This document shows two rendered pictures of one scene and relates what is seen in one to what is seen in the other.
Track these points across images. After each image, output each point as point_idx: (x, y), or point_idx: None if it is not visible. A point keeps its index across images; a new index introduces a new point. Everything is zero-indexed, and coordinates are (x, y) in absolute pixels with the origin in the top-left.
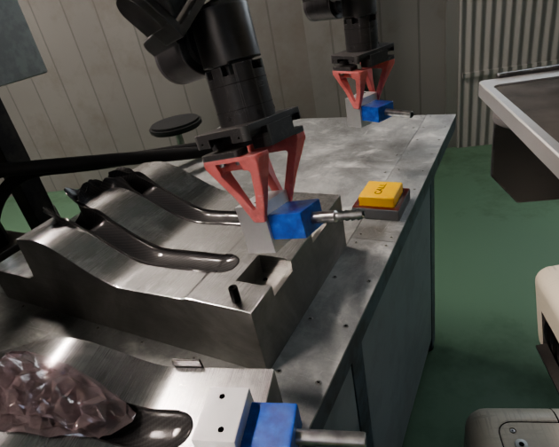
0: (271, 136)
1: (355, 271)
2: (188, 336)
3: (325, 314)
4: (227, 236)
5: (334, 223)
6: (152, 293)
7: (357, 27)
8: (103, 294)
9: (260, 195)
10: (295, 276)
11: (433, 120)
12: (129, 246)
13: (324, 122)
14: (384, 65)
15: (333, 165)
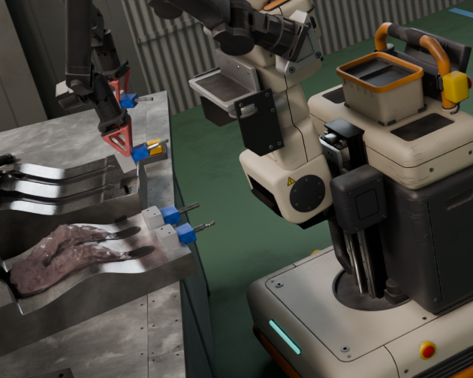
0: (126, 119)
1: (159, 184)
2: (103, 224)
3: (157, 200)
4: (94, 181)
5: (141, 163)
6: (82, 207)
7: (107, 57)
8: (48, 224)
9: (128, 143)
10: (140, 184)
11: (153, 98)
12: (43, 202)
13: (66, 120)
14: (125, 73)
15: (103, 145)
